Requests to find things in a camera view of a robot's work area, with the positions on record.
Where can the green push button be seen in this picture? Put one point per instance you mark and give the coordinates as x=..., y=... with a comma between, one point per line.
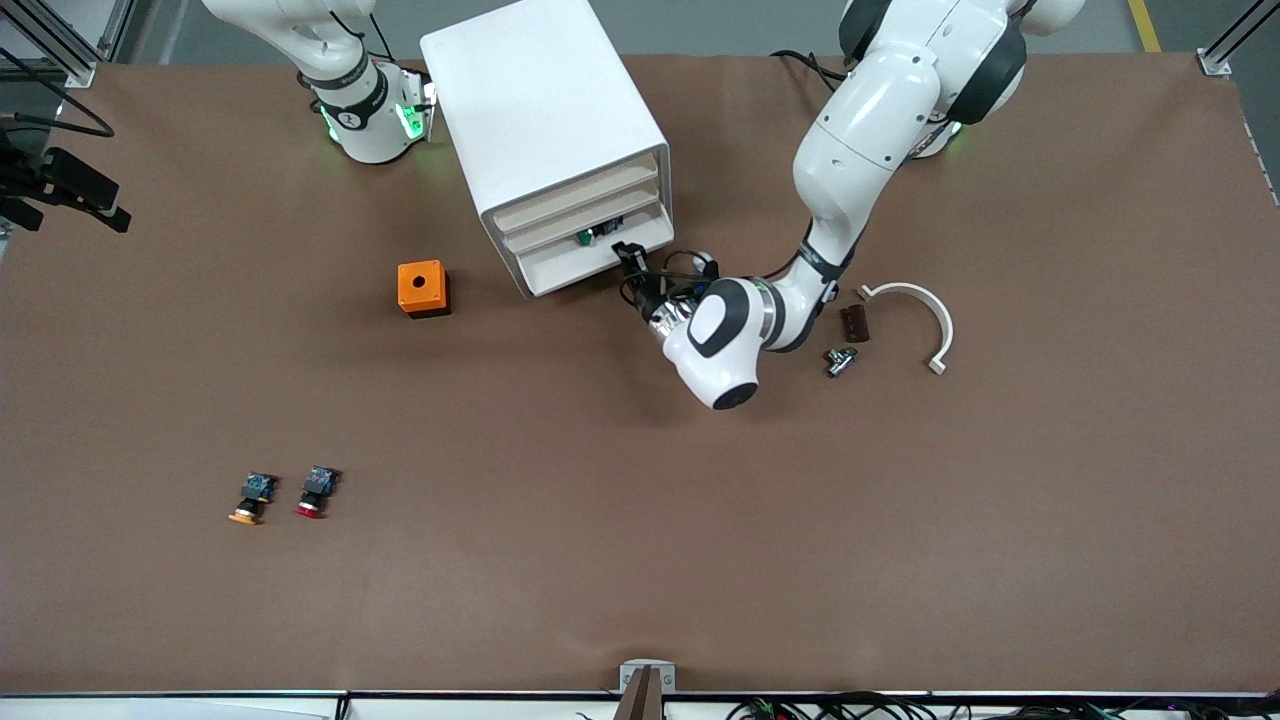
x=590, y=237

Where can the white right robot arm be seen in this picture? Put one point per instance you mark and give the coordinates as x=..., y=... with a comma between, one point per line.
x=370, y=130

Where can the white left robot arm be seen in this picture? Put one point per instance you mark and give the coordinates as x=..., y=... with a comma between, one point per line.
x=880, y=110

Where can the white drawer cabinet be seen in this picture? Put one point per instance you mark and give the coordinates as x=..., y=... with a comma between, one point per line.
x=540, y=100

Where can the orange push button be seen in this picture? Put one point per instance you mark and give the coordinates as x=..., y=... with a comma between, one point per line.
x=250, y=497

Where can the red push button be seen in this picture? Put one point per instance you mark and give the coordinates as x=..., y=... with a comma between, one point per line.
x=318, y=488

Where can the silver metal fitting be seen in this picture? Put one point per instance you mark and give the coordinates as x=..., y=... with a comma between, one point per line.
x=840, y=362

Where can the brown terminal block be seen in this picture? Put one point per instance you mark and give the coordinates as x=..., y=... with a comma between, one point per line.
x=856, y=323

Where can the brown table mat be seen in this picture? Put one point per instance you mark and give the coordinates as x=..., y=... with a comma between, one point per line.
x=640, y=500

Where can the orange box with hole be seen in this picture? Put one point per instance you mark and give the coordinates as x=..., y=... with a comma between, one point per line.
x=408, y=275

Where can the aluminium frame with foot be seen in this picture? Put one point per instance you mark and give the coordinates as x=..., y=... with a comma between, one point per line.
x=80, y=72
x=1215, y=65

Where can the white curved bracket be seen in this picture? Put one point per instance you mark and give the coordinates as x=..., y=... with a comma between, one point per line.
x=948, y=330

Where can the grey metal bracket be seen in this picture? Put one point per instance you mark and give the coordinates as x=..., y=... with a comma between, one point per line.
x=668, y=680

